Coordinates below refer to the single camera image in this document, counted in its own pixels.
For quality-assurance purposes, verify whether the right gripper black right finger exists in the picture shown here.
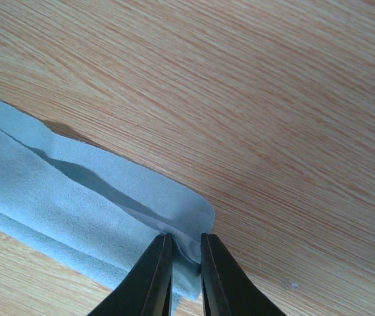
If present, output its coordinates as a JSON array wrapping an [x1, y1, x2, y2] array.
[[201, 233, 284, 316]]

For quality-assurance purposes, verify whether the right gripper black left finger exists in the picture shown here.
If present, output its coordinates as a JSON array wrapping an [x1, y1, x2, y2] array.
[[89, 234, 173, 316]]

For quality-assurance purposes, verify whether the light blue cleaning cloth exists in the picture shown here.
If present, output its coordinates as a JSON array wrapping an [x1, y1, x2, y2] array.
[[0, 101, 215, 305]]

